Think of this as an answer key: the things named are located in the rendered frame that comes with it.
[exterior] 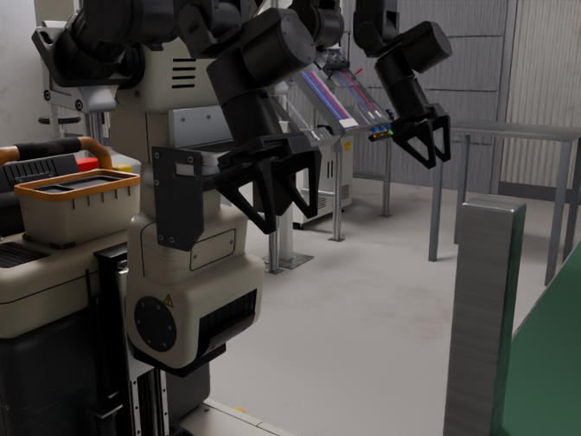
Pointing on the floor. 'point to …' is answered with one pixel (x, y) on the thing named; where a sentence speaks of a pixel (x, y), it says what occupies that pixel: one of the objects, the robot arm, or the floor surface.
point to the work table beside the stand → (566, 135)
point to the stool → (60, 121)
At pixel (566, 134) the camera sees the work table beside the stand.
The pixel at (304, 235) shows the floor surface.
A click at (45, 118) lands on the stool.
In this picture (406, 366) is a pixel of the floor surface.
